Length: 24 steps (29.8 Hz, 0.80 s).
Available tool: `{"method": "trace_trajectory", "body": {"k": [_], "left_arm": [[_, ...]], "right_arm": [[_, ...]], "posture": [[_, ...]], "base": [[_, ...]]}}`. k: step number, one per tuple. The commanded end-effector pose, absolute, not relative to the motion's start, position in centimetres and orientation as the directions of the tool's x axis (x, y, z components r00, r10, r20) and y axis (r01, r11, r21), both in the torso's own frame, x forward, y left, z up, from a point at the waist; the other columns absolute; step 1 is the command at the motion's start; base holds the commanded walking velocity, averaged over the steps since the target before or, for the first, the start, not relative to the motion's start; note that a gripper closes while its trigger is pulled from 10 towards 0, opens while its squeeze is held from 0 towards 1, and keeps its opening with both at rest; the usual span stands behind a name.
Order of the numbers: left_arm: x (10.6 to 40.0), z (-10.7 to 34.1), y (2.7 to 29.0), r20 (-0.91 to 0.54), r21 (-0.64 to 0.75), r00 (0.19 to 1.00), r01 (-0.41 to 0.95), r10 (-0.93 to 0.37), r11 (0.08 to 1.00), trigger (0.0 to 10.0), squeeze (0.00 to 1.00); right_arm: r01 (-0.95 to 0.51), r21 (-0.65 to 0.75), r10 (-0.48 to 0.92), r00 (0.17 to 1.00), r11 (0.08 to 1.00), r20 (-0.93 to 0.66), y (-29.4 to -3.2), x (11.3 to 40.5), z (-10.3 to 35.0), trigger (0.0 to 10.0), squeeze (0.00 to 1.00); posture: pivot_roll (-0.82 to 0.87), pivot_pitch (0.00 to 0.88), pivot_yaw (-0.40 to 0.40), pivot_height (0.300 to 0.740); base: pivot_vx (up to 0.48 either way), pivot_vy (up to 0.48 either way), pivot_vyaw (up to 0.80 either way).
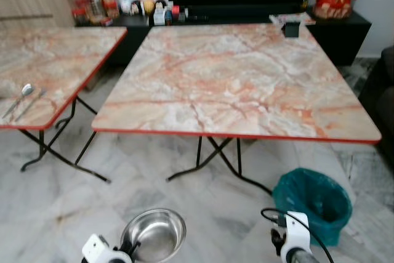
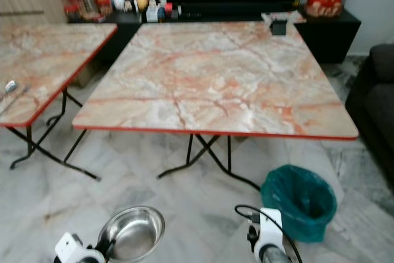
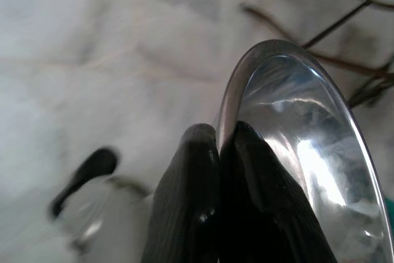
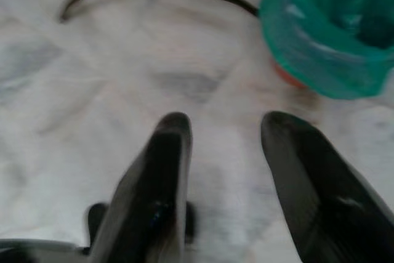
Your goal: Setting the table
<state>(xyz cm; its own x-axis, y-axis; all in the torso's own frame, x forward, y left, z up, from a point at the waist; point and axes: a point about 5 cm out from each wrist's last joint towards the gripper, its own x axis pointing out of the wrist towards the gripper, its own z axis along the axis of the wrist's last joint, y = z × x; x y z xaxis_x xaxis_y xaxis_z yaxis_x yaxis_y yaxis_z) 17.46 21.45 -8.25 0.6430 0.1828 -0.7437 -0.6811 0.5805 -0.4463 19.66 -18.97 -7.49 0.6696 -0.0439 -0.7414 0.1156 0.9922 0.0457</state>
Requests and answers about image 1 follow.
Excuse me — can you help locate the stainless steel bowl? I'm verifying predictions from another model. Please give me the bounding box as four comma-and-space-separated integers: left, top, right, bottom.
119, 208, 187, 263

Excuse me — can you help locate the bin with green liner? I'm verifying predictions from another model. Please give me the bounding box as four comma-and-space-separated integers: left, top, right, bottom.
271, 167, 354, 247

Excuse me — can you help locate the marble-pattern folding table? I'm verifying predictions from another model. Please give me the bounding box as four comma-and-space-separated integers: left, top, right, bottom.
0, 25, 129, 184
90, 21, 383, 196

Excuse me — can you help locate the dark grey sofa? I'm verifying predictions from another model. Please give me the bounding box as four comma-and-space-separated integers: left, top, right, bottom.
358, 46, 394, 166

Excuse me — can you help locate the silver metal fork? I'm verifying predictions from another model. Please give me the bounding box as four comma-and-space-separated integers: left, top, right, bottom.
12, 88, 47, 123

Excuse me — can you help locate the silver metal spoon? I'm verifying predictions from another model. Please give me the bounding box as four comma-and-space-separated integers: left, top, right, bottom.
1, 83, 35, 120

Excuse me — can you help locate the black television console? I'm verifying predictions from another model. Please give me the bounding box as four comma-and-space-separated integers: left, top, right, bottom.
79, 8, 372, 68

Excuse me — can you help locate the small white carton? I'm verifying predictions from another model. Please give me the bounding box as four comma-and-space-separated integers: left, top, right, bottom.
153, 2, 171, 26

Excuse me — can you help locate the yellow round ornament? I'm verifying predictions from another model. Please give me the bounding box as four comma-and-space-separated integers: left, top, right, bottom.
142, 0, 156, 17

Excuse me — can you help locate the red-lidded plastic jar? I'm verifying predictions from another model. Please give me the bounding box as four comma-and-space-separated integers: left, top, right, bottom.
100, 0, 121, 20
66, 0, 86, 26

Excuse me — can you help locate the light wooden sideboard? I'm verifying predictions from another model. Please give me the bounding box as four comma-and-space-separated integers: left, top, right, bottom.
0, 0, 94, 28

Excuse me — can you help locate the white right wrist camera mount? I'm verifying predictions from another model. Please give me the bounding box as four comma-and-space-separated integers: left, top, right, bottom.
279, 211, 311, 259

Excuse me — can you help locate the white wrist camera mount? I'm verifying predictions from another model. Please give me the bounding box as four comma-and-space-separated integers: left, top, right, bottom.
279, 211, 311, 259
82, 233, 134, 263

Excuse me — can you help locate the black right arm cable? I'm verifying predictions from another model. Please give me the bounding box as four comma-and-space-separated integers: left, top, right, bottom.
260, 207, 334, 263

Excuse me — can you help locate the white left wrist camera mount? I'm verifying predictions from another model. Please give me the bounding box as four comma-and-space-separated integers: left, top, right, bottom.
82, 233, 134, 263

